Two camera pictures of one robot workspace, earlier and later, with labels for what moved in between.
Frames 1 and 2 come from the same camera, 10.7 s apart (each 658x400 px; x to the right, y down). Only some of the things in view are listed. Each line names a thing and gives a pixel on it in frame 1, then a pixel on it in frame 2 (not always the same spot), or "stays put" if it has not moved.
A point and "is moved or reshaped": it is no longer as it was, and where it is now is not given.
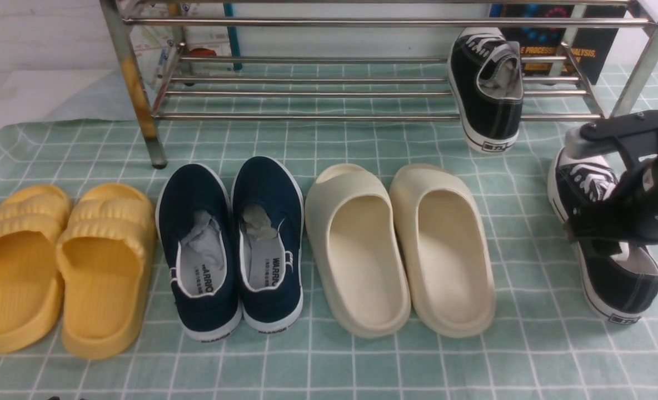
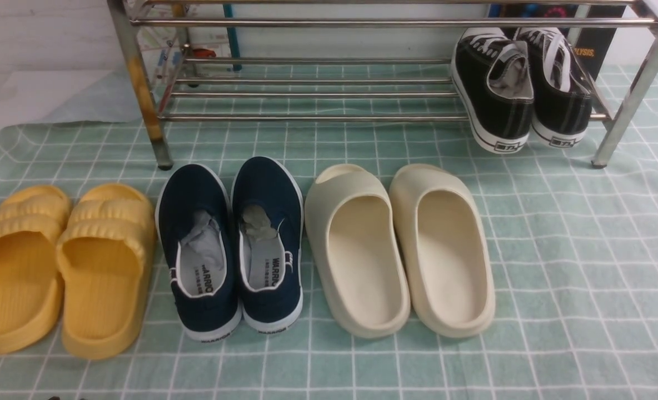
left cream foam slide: [359, 248] stays put
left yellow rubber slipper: [18, 279] stays put
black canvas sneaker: [621, 289] → [562, 94]
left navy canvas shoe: [197, 224] stays put
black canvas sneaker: [485, 73] is moved or reshaped
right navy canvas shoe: [268, 241] stays put
